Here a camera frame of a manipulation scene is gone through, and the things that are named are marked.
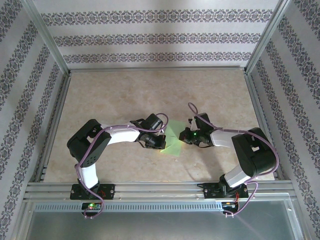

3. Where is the light green paper sheet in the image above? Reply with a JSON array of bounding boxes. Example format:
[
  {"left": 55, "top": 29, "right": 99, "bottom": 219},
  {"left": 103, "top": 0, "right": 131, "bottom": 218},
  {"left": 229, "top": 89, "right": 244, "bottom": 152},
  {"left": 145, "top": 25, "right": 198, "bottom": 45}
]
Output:
[{"left": 159, "top": 119, "right": 187, "bottom": 157}]

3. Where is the grey sheet metal panel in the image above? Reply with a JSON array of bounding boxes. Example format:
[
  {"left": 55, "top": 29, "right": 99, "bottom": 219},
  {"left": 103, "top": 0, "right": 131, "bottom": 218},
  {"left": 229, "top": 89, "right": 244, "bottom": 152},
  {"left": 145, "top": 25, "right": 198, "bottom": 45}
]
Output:
[{"left": 24, "top": 211, "right": 305, "bottom": 240}]

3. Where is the circuit board with green light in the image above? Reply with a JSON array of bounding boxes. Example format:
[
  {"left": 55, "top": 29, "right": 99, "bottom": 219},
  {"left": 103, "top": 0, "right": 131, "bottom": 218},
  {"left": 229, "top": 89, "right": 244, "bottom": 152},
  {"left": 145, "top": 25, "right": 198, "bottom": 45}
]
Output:
[{"left": 82, "top": 202, "right": 102, "bottom": 211}]

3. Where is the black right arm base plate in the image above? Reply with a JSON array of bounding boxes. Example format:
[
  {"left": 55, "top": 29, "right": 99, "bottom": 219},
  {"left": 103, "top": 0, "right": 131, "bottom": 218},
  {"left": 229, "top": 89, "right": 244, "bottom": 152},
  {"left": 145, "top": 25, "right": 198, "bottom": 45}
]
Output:
[{"left": 197, "top": 183, "right": 249, "bottom": 200}]

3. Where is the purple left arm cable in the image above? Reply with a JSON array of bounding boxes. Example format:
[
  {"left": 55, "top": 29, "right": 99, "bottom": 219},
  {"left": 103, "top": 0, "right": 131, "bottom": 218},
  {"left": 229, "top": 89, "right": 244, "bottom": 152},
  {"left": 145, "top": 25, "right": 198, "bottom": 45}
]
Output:
[{"left": 74, "top": 112, "right": 170, "bottom": 220}]

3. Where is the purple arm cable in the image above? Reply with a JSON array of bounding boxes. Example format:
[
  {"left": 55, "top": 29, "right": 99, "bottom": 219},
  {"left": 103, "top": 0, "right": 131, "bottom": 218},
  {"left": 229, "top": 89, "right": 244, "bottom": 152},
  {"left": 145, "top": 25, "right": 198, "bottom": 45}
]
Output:
[
  {"left": 74, "top": 112, "right": 170, "bottom": 220},
  {"left": 187, "top": 101, "right": 280, "bottom": 219}
]

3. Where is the aluminium frame side rail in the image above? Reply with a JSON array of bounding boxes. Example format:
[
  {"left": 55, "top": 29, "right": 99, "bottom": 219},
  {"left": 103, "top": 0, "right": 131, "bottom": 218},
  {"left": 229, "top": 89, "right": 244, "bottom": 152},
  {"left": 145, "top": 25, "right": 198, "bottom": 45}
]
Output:
[
  {"left": 33, "top": 71, "right": 73, "bottom": 183},
  {"left": 243, "top": 71, "right": 287, "bottom": 182}
]

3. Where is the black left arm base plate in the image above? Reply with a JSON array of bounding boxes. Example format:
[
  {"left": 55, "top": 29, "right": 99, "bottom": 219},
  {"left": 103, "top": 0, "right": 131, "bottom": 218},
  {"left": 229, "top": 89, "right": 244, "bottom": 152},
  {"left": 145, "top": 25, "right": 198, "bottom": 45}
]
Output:
[{"left": 70, "top": 183, "right": 116, "bottom": 201}]

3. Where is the slotted grey cable duct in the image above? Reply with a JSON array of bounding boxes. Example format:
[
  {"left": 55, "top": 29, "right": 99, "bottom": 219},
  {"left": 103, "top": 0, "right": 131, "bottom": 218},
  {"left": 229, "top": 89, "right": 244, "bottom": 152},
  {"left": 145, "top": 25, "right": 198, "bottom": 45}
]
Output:
[{"left": 33, "top": 201, "right": 223, "bottom": 213}]

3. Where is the aluminium frame cross rail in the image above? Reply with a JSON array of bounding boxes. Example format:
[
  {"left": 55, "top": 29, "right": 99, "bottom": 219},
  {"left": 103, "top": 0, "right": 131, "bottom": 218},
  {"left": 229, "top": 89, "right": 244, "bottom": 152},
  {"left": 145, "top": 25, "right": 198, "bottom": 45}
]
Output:
[{"left": 68, "top": 66, "right": 248, "bottom": 75}]

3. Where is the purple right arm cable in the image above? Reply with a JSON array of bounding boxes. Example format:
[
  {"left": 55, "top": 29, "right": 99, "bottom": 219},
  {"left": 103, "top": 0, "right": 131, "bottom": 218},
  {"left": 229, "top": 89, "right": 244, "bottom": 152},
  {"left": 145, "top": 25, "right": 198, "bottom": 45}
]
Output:
[{"left": 187, "top": 101, "right": 280, "bottom": 219}]

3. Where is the aluminium frame post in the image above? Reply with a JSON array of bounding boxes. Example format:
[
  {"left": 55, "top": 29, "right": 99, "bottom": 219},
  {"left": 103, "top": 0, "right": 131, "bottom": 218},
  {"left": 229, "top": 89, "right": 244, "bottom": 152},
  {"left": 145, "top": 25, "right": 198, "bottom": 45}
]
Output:
[
  {"left": 243, "top": 0, "right": 295, "bottom": 76},
  {"left": 24, "top": 0, "right": 72, "bottom": 76}
]

